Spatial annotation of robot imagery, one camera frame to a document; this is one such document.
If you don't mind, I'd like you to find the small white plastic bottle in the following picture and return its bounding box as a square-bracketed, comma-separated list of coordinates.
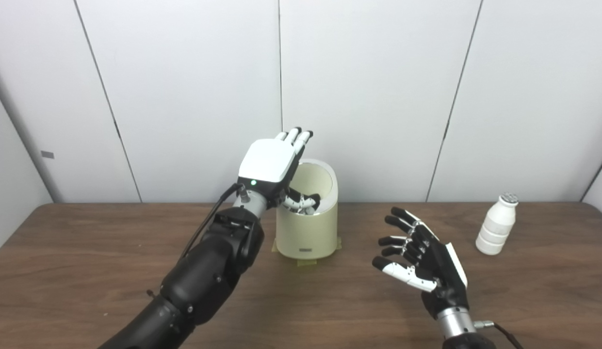
[475, 192, 519, 255]

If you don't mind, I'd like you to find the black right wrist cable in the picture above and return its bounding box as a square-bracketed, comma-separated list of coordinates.
[474, 320, 524, 349]

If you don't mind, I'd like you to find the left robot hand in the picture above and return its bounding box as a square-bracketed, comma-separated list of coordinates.
[238, 127, 322, 215]

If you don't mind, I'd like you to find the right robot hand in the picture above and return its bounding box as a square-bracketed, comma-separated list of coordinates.
[372, 207, 470, 319]

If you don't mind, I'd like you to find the cream-colored bin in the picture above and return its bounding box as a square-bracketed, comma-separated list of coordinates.
[276, 159, 339, 260]

